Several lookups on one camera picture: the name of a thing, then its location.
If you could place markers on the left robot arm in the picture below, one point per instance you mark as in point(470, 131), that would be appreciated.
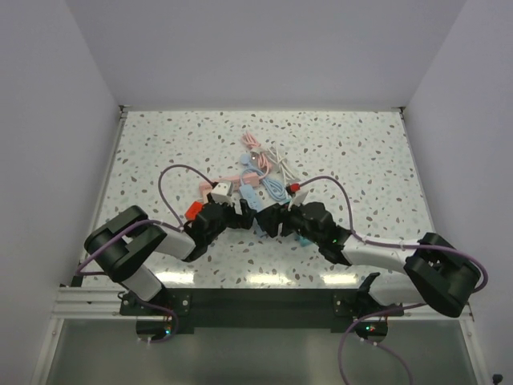
point(121, 246)

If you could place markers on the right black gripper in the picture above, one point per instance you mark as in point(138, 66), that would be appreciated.
point(284, 231)

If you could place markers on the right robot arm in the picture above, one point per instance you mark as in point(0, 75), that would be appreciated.
point(435, 273)

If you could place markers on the red plug adapter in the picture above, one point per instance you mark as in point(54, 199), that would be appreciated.
point(193, 210)

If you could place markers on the light blue power strip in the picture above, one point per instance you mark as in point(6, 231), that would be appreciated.
point(248, 193)

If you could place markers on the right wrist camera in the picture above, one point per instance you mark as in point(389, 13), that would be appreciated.
point(296, 193)

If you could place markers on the pink power strip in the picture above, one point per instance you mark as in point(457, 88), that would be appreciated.
point(250, 178)

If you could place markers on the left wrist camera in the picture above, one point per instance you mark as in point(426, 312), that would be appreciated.
point(222, 192)

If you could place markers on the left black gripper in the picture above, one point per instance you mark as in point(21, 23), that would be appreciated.
point(244, 219)

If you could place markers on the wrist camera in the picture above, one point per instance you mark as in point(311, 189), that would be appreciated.
point(296, 193)
point(222, 192)

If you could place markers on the teal power strip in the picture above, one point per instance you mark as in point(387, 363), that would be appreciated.
point(303, 241)

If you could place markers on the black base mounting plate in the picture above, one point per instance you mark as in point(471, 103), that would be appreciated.
point(183, 311)

